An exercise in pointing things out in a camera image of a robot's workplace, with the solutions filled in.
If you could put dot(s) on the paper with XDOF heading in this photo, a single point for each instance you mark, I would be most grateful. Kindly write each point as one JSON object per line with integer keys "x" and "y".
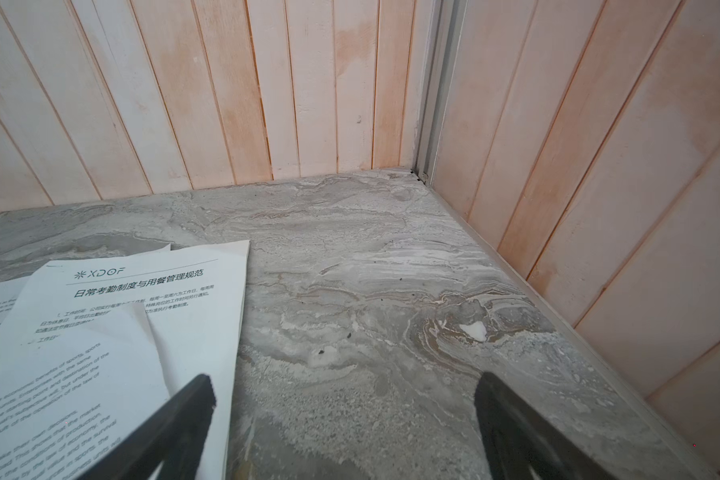
{"x": 193, "y": 297}

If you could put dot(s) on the paper with English text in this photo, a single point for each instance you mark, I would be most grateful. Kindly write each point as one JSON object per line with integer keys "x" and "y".
{"x": 66, "y": 405}

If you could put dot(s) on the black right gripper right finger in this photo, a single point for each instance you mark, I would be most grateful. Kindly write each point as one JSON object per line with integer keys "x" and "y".
{"x": 520, "y": 444}

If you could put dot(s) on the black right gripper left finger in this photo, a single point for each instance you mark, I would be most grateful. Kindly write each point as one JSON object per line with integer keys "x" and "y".
{"x": 169, "y": 444}

